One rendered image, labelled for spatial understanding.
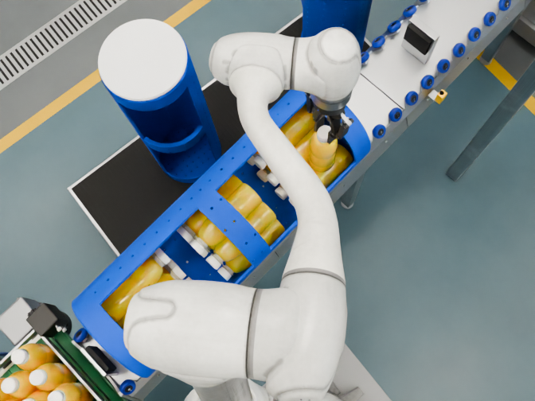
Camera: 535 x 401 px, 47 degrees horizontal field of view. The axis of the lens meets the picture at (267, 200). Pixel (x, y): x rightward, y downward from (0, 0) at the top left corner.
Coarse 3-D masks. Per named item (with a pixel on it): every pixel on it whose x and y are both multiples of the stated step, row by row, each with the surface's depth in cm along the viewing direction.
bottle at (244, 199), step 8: (240, 192) 161; (248, 192) 161; (232, 200) 161; (240, 200) 160; (248, 200) 161; (256, 200) 162; (240, 208) 160; (248, 208) 161; (208, 224) 159; (200, 232) 160; (208, 232) 159; (216, 232) 159; (200, 240) 160; (208, 240) 159; (216, 240) 160
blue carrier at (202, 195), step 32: (288, 96) 169; (352, 128) 164; (224, 160) 165; (192, 192) 163; (256, 192) 186; (160, 224) 160; (224, 224) 156; (288, 224) 177; (128, 256) 158; (192, 256) 182; (256, 256) 162; (96, 288) 157; (96, 320) 151; (128, 352) 151
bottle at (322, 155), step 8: (312, 136) 159; (312, 144) 159; (320, 144) 157; (328, 144) 157; (336, 144) 159; (312, 152) 162; (320, 152) 159; (328, 152) 159; (312, 160) 168; (320, 160) 164; (328, 160) 164; (312, 168) 174; (320, 168) 170; (328, 168) 171
